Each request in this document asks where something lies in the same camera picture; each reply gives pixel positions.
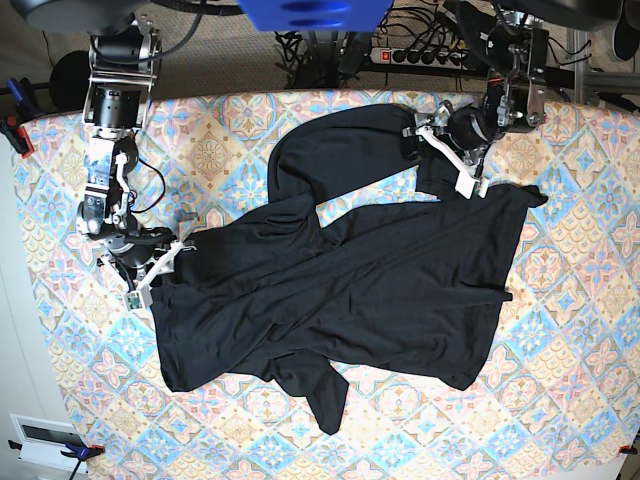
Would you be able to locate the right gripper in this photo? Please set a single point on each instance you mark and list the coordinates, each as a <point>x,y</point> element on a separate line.
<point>134,249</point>

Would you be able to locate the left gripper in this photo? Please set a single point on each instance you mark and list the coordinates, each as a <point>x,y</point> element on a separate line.
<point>467,127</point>

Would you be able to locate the black t-shirt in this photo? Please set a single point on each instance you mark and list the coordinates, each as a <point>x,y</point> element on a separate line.
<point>358,256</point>

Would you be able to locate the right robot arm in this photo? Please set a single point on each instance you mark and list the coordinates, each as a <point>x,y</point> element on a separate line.
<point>123,70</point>

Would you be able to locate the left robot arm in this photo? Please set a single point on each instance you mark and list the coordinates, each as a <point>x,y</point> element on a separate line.
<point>514,49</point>

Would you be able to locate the white power strip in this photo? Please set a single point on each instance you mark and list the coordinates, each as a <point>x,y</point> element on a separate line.
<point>440,58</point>

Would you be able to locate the blue orange clamp left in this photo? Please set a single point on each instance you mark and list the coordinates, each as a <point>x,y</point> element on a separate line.
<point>11,126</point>

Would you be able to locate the blue orange clamp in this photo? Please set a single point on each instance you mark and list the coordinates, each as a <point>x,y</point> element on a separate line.
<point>11,126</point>
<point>80,451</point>

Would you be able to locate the black round stool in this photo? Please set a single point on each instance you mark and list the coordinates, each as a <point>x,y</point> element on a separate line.
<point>69,81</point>

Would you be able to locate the blue orange clamp bottom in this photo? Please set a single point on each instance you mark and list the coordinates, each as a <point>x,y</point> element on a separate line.
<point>80,451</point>

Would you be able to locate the patterned tablecloth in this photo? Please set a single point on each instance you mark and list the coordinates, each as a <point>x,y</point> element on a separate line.
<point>559,392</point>

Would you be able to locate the white camera bracket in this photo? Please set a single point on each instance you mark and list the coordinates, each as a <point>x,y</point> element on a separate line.
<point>450,155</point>
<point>138,282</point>

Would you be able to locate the blue mount plate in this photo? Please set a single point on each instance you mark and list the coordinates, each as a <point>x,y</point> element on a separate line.
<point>315,15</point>

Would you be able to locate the white wall panel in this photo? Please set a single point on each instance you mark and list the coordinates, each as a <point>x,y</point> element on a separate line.
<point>43,441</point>

